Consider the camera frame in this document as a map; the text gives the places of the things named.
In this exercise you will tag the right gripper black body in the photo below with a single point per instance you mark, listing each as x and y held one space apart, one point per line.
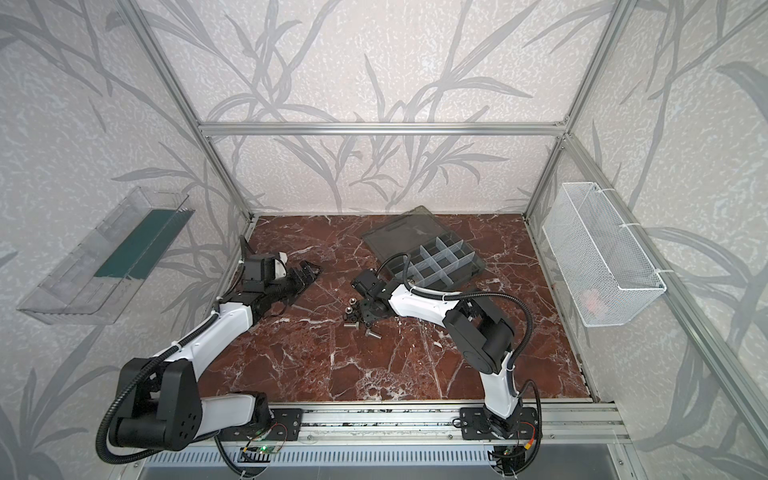
365 307

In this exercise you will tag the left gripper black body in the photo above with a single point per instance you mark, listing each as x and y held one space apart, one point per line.
294 276

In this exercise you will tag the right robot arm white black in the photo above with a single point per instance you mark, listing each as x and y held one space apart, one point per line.
480 330

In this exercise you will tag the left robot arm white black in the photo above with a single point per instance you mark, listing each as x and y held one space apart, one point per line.
158 405

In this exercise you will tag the grey compartment organizer box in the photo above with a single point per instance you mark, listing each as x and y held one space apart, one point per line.
440 259

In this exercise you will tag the small electronics board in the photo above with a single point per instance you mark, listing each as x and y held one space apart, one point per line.
255 454

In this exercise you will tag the pink object in basket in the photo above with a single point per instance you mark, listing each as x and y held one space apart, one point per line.
593 303

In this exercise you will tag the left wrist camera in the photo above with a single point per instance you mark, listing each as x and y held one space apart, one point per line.
279 265

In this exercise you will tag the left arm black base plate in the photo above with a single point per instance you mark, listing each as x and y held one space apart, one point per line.
285 426

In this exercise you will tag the aluminium frame back crossbar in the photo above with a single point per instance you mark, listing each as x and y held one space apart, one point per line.
379 128

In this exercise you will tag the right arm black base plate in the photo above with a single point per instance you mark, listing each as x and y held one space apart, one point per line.
477 423

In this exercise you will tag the clear acrylic wall shelf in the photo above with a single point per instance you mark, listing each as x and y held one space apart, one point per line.
95 282

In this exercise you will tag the aluminium front rail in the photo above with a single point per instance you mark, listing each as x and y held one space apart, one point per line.
438 423

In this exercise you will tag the white wire mesh basket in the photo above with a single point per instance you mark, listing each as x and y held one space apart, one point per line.
595 248

